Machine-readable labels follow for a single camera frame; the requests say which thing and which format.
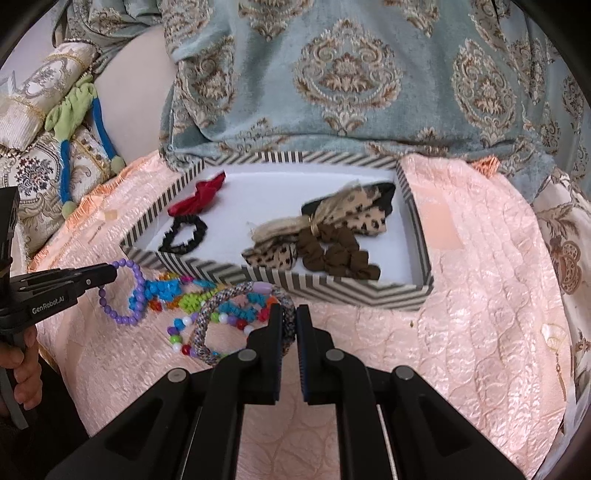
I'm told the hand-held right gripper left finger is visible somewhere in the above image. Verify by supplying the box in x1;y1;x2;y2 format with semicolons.
46;302;284;480

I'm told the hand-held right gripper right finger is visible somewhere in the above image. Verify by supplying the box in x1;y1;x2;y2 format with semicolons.
295;304;527;480

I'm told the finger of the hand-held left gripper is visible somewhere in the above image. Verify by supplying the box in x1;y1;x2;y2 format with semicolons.
10;263;119;297

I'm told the purple bead bracelet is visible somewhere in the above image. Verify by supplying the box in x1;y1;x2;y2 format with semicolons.
98;258;149;326

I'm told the grey speckled bangle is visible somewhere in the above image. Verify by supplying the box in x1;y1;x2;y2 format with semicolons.
187;281;296;368

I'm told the brown scrunchie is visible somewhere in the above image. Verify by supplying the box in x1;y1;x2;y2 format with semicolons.
294;226;382;282

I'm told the red bow black hair tie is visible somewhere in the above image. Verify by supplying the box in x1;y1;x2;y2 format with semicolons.
158;171;228;256

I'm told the grey striped cardboard box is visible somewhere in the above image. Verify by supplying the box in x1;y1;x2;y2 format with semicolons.
119;148;435;311

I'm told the leopard print bow hair tie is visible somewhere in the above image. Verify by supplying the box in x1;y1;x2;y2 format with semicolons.
241;181;397;271

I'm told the person's left hand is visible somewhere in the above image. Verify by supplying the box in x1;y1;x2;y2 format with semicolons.
0;323;45;411

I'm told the cream floral cushion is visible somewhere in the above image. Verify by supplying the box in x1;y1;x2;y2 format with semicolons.
0;124;116;261

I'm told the dark clothing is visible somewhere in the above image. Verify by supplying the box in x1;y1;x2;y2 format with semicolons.
0;353;90;480

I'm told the green blue plush toy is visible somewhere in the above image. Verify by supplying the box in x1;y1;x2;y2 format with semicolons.
45;74;127;219

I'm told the pink quilted blanket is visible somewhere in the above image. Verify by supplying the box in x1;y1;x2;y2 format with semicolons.
28;152;573;480

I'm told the beige gold bolster pillow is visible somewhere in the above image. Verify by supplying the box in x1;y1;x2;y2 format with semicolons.
0;41;101;154

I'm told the plain beige cushion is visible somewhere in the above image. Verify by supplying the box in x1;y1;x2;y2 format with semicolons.
93;21;179;163

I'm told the cream floral sofa cover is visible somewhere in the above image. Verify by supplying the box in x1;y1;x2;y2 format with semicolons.
530;168;591;418

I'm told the teal patterned cushion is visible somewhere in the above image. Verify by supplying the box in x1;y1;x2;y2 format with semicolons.
159;0;591;181

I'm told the blue red chip bead bracelet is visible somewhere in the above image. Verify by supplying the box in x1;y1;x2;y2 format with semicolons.
217;294;279;332

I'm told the blue green chip bead bracelet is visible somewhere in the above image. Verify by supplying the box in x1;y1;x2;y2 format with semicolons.
129;273;220;315

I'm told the multicolour round bead bracelet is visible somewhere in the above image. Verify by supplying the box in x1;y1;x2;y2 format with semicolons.
166;311;245;360

